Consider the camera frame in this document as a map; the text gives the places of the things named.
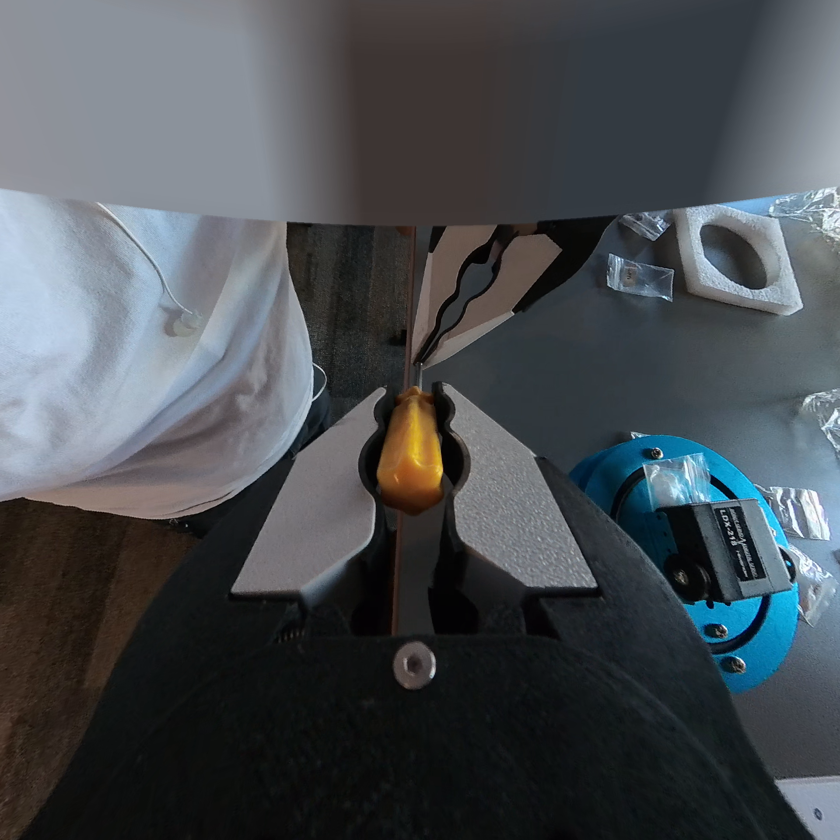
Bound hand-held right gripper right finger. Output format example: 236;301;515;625
435;382;599;599

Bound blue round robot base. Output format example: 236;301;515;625
567;436;803;697

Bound white earphone cable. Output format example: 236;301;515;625
97;202;203;338

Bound white foam packing piece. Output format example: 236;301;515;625
672;205;805;317

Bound black servo motor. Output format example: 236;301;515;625
658;497;796;606

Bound yellow handled screwdriver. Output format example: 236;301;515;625
376;357;448;517

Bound grey desk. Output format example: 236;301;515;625
392;187;840;840

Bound dark trousers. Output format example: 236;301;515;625
174;360;395;565

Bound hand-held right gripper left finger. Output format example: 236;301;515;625
230;386;401;602

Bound person in white shirt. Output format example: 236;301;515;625
0;189;314;521

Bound white paper sheet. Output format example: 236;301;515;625
773;776;840;840

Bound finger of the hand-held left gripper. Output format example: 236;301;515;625
412;225;500;363
420;235;565;366

